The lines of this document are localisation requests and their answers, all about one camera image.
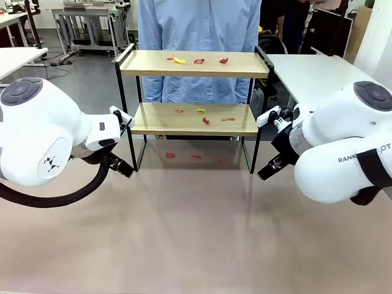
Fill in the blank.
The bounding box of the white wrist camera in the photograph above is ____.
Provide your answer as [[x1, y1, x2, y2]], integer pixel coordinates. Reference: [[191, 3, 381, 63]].
[[109, 105, 136, 131], [255, 105, 292, 129]]

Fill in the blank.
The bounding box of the person in dark clothes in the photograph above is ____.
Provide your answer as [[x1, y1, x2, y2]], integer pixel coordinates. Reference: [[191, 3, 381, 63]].
[[260, 0, 311, 55]]

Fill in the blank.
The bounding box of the black strap on right arm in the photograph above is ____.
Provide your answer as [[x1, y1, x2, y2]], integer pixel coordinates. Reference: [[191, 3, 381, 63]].
[[356, 150, 392, 191]]

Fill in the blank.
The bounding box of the black bag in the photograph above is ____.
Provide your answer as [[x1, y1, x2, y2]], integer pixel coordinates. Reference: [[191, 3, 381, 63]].
[[258, 33, 287, 56]]

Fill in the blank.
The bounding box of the person in blue shirt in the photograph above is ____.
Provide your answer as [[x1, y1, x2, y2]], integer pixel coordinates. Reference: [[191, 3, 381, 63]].
[[138, 0, 263, 104]]

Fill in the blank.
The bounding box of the power strip with cables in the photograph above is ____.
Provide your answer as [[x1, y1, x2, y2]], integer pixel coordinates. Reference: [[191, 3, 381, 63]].
[[45, 56, 74, 67]]

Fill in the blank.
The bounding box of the beige board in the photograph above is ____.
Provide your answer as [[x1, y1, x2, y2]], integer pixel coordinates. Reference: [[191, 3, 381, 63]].
[[345, 5, 373, 65]]

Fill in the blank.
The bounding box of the black stand pole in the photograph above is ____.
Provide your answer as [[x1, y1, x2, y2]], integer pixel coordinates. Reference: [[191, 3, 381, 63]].
[[24, 0, 43, 50]]

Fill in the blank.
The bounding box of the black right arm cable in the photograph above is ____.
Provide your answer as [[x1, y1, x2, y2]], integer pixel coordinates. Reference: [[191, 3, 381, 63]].
[[350, 185, 382, 206]]

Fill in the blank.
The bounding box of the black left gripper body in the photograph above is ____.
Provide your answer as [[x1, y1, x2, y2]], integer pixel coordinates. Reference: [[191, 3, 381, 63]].
[[103, 152, 124, 171]]

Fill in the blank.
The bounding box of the white desk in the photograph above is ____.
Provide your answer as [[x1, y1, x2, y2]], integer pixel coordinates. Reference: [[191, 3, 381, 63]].
[[0, 11, 30, 47]]

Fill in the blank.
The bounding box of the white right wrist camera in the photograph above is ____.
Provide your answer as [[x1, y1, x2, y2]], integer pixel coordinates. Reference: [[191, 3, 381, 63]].
[[255, 105, 292, 129]]

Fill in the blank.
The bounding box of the black frame wooden shelf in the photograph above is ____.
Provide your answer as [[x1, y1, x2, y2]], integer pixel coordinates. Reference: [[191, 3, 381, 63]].
[[115, 43, 274, 175]]

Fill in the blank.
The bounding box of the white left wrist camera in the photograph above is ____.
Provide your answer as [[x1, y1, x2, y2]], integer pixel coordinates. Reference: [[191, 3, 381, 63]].
[[109, 105, 136, 131]]

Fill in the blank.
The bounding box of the white table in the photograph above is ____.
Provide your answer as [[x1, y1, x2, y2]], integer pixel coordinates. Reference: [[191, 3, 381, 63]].
[[0, 47, 49, 81], [265, 54, 383, 108]]

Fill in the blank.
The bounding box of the black panel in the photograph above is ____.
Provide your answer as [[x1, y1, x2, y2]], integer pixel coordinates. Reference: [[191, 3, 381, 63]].
[[301, 8, 353, 56]]

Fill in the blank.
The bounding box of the grey metal workbench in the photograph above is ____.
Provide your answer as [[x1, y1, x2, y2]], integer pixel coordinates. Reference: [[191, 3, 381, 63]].
[[51, 3, 124, 58]]

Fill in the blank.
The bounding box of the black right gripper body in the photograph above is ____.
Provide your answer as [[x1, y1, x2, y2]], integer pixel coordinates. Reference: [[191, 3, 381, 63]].
[[271, 121, 300, 168]]

